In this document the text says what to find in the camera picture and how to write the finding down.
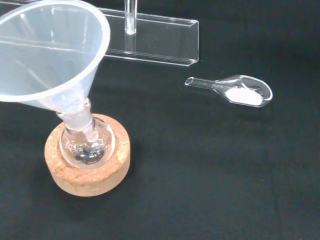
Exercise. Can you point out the clear funnel stand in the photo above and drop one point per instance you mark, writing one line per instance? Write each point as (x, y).
(160, 42)

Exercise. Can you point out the translucent plastic funnel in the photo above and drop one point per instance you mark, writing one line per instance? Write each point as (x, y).
(47, 52)

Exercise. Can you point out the black cloth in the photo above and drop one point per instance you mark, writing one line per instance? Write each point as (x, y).
(200, 162)

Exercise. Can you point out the round-bottom glass flask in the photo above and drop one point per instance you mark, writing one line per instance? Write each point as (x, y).
(87, 147)

